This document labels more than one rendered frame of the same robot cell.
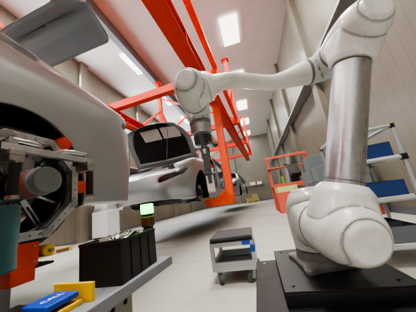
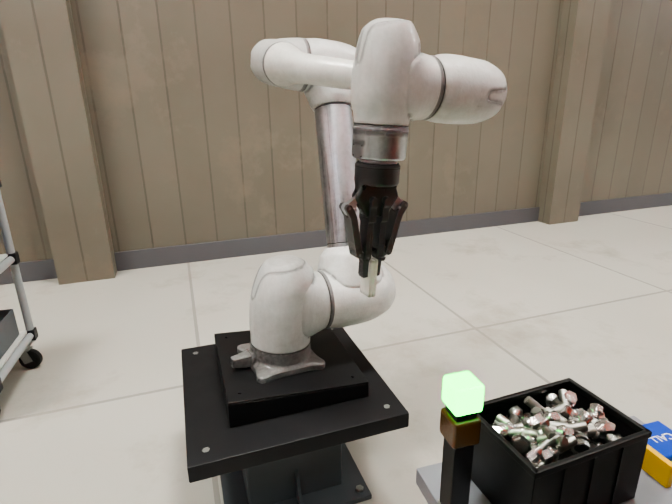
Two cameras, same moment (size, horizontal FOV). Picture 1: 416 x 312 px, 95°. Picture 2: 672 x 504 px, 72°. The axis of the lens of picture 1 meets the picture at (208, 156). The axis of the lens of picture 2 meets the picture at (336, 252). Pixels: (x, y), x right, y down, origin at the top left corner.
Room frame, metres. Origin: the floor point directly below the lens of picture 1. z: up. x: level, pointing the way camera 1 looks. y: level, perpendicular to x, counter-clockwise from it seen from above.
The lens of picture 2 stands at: (1.21, 0.63, 1.00)
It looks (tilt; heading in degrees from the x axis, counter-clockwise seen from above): 18 degrees down; 239
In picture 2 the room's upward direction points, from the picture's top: 1 degrees counter-clockwise
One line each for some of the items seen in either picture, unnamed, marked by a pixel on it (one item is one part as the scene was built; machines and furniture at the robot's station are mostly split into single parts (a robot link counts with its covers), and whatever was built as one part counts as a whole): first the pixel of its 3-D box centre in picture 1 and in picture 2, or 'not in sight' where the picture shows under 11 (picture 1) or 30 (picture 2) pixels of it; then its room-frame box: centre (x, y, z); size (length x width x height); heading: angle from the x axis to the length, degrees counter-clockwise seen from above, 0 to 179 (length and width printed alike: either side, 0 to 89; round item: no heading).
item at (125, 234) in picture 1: (122, 251); (550, 448); (0.67, 0.33, 0.51); 0.20 x 0.14 x 0.13; 170
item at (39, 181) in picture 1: (34, 182); not in sight; (0.93, 0.88, 0.85); 0.21 x 0.14 x 0.14; 75
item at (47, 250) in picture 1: (33, 251); not in sight; (1.09, 1.01, 0.51); 0.29 x 0.06 x 0.06; 75
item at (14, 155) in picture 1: (10, 156); not in sight; (0.73, 0.80, 0.93); 0.09 x 0.05 x 0.05; 75
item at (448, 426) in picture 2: (147, 221); (459, 425); (0.82, 0.29, 0.59); 0.04 x 0.04 x 0.04; 75
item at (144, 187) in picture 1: (189, 176); not in sight; (5.82, 0.66, 1.49); 4.95 x 1.86 x 1.59; 165
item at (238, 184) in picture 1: (228, 186); not in sight; (11.73, -0.94, 1.38); 4.95 x 1.86 x 1.39; 165
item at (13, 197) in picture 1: (13, 179); not in sight; (0.72, 0.77, 0.83); 0.04 x 0.04 x 0.16
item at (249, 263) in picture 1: (236, 252); not in sight; (1.81, -0.11, 0.17); 0.43 x 0.36 x 0.34; 169
